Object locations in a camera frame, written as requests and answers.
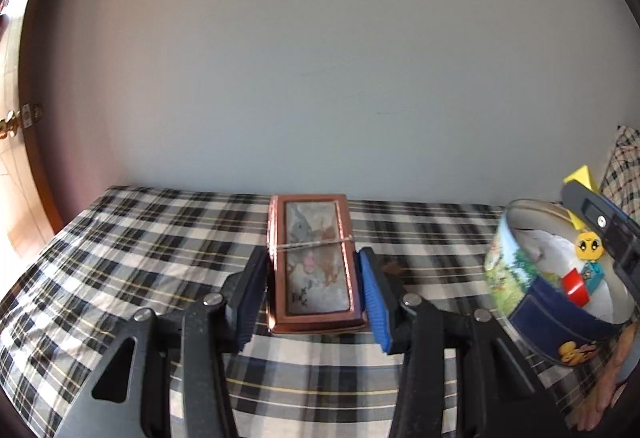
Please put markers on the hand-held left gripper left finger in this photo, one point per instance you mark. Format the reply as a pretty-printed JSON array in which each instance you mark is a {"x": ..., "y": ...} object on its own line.
[{"x": 250, "y": 298}]

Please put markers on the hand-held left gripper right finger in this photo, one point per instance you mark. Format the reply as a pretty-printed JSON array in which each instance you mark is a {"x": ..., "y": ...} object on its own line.
[{"x": 375, "y": 303}]

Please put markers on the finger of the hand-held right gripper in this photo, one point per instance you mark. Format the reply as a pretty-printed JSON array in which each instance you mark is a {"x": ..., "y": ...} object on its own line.
[{"x": 600, "y": 220}]

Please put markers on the yellow toy block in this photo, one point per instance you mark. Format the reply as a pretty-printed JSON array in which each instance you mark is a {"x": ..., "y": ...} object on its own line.
[{"x": 581, "y": 178}]

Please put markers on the copper brown picture box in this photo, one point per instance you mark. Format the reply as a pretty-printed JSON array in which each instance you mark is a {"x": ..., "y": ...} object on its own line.
[{"x": 312, "y": 278}]

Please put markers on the round blue cookie tin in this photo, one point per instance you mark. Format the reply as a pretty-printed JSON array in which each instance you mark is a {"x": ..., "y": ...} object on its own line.
[{"x": 550, "y": 318}]

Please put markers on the person's right forearm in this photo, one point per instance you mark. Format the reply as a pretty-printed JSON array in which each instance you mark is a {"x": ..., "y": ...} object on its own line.
[{"x": 607, "y": 383}]

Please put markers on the yellow face toy figure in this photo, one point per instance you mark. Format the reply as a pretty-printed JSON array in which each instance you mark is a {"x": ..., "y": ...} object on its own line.
[{"x": 587, "y": 245}]

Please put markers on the beige plaid pillow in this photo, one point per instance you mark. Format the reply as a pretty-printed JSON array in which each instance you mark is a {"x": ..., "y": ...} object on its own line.
[{"x": 622, "y": 168}]

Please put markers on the thin rubber band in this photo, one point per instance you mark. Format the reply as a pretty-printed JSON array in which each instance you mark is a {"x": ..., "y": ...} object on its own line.
[{"x": 300, "y": 245}]

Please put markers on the red toy block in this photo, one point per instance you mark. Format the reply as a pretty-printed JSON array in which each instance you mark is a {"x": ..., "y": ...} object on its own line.
[{"x": 575, "y": 290}]

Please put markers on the black white plaid blanket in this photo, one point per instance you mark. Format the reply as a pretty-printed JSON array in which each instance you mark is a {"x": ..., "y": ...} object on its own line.
[{"x": 150, "y": 243}]

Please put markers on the wooden door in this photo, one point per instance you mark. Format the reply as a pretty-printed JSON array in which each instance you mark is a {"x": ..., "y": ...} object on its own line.
[{"x": 17, "y": 198}]

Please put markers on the brass door latch plate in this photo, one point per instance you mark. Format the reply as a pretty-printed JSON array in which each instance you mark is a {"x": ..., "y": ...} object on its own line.
[{"x": 32, "y": 113}]

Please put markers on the brass door knob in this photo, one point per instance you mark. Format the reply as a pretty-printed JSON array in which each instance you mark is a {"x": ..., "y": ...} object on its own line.
[{"x": 7, "y": 126}]

